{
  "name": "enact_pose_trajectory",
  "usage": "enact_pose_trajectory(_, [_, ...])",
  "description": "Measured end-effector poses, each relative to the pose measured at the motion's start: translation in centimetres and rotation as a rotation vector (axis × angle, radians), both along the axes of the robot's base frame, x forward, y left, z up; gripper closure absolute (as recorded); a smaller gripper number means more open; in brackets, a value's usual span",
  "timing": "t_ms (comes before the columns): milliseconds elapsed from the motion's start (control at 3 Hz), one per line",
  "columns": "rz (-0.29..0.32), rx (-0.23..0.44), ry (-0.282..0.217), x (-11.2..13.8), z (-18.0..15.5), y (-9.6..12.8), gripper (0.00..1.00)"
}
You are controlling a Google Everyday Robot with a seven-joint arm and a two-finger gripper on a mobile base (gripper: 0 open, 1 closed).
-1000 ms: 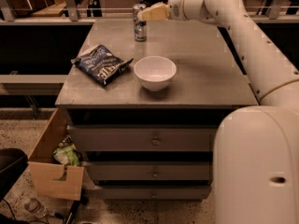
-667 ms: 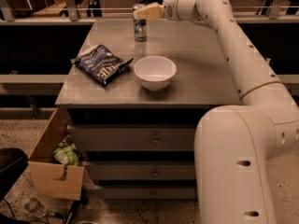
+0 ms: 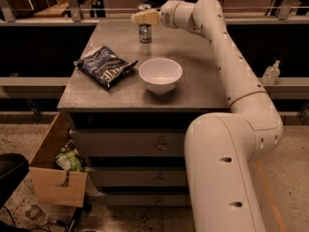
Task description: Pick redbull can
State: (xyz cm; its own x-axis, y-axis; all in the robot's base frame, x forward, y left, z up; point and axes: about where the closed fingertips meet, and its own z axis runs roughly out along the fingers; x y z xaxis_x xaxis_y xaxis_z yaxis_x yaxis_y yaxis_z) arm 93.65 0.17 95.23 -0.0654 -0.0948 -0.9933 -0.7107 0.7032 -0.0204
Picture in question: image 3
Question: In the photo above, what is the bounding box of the grey metal railing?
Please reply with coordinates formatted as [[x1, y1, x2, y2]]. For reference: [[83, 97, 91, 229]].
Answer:
[[0, 0, 309, 27]]

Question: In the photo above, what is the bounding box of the grey drawer cabinet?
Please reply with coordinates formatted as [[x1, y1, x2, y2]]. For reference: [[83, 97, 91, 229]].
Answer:
[[58, 19, 229, 206]]

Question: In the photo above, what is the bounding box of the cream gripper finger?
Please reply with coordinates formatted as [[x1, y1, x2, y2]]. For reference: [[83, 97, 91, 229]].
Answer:
[[130, 13, 146, 24]]

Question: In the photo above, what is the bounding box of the clear sanitizer bottle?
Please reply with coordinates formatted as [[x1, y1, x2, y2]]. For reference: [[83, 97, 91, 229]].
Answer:
[[262, 60, 280, 85]]

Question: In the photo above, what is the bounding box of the green snack bag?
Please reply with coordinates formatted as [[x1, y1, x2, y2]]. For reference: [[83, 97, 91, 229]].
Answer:
[[54, 149, 83, 172]]

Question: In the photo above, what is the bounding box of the clear plastic bottle on floor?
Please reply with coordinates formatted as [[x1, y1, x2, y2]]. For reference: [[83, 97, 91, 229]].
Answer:
[[25, 205, 49, 227]]

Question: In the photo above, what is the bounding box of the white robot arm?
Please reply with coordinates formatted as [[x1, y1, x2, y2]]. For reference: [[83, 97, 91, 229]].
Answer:
[[131, 0, 283, 232]]

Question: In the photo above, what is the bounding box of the white ceramic bowl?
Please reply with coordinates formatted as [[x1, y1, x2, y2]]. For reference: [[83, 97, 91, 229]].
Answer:
[[138, 58, 183, 95]]

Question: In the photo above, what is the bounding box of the blue chips bag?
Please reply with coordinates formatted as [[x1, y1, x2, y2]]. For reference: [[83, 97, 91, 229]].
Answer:
[[73, 45, 138, 90]]

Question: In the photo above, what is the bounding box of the black chair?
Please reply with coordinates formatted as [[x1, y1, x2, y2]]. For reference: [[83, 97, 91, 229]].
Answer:
[[0, 153, 29, 207]]

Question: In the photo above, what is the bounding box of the silver blue redbull can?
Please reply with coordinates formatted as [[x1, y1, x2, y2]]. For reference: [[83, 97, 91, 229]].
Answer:
[[136, 3, 153, 44]]

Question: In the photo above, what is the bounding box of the wooden side drawer box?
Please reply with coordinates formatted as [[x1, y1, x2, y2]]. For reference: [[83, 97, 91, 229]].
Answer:
[[30, 113, 87, 207]]

